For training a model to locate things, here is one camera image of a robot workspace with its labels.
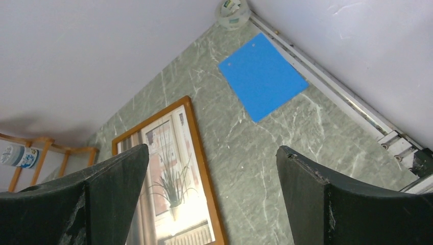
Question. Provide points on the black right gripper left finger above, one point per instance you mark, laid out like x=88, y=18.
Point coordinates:
x=94, y=205

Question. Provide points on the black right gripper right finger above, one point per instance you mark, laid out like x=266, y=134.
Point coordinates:
x=327, y=207

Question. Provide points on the wooden picture frame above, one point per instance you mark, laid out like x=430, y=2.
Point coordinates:
x=203, y=169

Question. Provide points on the orange wooden shelf rack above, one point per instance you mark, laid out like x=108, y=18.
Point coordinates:
x=56, y=161

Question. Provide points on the blue white lidded jar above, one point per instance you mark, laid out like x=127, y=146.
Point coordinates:
x=20, y=156

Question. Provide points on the blue plastic sheet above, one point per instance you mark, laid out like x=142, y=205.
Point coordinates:
x=261, y=77

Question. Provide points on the clear tape roll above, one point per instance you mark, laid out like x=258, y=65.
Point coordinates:
x=231, y=15

